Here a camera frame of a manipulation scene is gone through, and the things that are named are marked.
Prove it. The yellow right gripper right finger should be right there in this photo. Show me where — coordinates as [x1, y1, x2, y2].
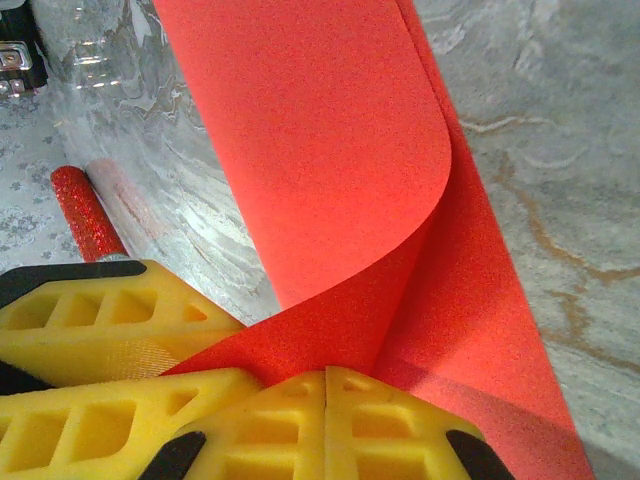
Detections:
[325, 365, 516, 480]

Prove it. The red glitter tube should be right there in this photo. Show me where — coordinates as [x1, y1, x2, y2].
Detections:
[49, 166, 127, 265]

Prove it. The red cloth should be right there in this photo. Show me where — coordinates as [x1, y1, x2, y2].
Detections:
[152, 0, 596, 480]

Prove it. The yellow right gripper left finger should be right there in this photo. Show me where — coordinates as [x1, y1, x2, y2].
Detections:
[144, 370, 326, 480]

